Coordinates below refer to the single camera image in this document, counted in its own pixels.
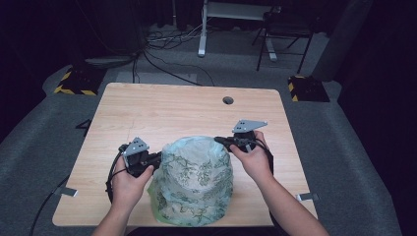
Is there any black folding chair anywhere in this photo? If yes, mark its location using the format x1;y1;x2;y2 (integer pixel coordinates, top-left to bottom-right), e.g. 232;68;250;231
251;5;317;75

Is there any black yellow striped base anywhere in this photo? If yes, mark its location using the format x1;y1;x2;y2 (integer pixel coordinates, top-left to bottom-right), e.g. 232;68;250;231
53;66;106;97
286;75;330;103

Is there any black floor cable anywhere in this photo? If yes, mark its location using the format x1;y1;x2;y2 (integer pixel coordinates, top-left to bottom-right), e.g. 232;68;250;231
29;175;72;236

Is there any white desk frame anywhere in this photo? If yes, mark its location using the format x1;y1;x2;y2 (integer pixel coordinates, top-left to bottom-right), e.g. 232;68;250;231
197;0;280;63

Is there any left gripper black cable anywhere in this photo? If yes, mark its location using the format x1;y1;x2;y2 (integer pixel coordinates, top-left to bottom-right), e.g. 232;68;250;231
104;143;130;205

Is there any bundle of floor cables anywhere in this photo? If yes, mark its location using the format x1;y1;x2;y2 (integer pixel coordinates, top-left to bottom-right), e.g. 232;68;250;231
131;22;216;88

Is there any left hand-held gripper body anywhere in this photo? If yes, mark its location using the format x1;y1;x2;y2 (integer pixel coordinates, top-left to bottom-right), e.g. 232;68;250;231
118;136;155;179

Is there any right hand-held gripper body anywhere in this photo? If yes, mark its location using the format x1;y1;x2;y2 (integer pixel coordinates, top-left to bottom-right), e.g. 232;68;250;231
231;119;268;153

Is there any person's right hand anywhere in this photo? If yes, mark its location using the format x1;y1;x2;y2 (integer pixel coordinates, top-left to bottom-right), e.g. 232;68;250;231
228;130;275;185

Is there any green patterned plastic bag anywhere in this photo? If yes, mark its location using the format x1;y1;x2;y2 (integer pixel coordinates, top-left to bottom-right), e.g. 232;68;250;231
147;135;235;228

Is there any metal table bracket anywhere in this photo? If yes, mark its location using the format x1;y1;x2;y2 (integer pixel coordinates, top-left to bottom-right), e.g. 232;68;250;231
52;186;80;199
295;192;320;203

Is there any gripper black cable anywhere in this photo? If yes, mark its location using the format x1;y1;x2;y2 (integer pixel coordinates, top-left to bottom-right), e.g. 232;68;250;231
104;143;130;205
253;138;275;176

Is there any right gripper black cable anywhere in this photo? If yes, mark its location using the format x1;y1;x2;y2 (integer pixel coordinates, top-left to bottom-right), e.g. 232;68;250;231
253;138;275;176

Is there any person's left hand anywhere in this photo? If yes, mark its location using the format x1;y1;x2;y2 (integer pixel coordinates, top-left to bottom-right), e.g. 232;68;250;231
110;156;155;214

